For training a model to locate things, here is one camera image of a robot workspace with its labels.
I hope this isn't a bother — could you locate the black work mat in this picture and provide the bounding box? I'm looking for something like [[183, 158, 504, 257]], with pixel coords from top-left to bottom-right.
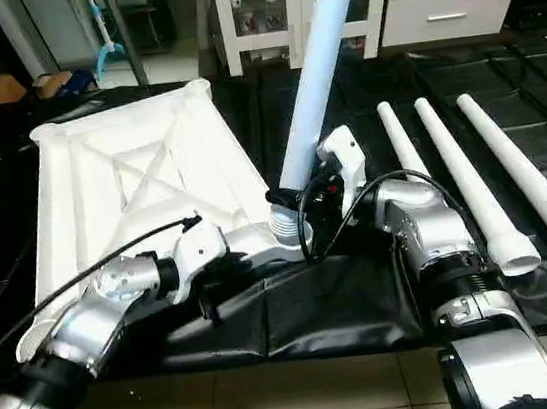
[[0, 27, 547, 405]]

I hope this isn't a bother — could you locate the white drawer unit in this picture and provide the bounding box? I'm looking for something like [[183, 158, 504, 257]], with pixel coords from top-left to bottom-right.
[[376, 0, 524, 50]]

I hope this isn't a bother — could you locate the white plastic table top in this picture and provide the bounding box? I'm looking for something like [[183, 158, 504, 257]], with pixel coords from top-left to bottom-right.
[[0, 67, 316, 365]]

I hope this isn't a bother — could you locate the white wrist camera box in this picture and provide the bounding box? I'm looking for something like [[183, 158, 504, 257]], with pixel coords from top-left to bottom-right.
[[314, 122, 374, 219], [160, 214, 236, 305]]

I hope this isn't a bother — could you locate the white glass-door cabinet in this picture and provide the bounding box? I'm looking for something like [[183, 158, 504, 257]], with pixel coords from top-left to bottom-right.
[[211, 0, 406, 79]]

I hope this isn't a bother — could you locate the white plastic table leg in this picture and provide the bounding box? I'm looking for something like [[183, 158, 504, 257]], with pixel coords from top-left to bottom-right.
[[456, 83, 547, 287], [413, 84, 546, 288], [240, 0, 399, 246], [376, 96, 432, 185]]

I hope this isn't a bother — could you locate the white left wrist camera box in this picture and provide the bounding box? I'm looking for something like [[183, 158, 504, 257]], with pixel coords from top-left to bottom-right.
[[160, 214, 236, 305]]

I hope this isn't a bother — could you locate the teal long-handled dustpan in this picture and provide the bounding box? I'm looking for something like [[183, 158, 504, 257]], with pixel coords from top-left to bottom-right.
[[85, 0, 132, 87]]

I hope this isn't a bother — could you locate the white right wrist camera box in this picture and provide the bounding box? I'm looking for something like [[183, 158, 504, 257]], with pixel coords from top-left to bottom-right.
[[314, 122, 374, 219]]

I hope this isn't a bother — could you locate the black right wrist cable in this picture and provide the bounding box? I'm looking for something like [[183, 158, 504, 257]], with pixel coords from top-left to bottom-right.
[[289, 147, 481, 267]]

